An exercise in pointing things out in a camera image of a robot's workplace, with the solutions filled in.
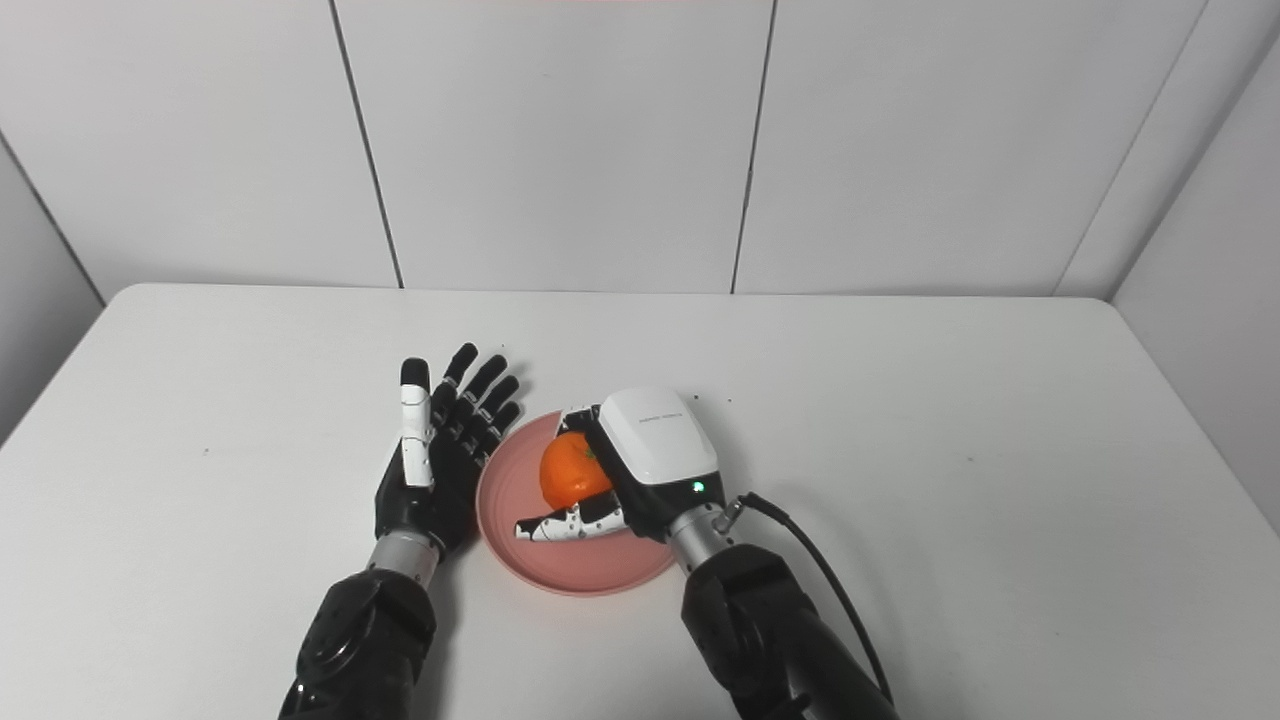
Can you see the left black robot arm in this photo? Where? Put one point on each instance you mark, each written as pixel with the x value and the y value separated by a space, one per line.
pixel 370 640

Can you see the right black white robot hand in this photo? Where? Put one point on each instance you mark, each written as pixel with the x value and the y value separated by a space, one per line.
pixel 650 460

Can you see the pink round plate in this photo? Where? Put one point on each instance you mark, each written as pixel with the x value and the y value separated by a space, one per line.
pixel 580 545

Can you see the orange fruit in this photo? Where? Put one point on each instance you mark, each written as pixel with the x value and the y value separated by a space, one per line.
pixel 572 470

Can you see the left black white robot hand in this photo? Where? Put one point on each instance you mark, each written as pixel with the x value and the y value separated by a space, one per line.
pixel 440 450

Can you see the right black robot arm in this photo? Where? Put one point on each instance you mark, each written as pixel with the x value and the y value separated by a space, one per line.
pixel 765 630

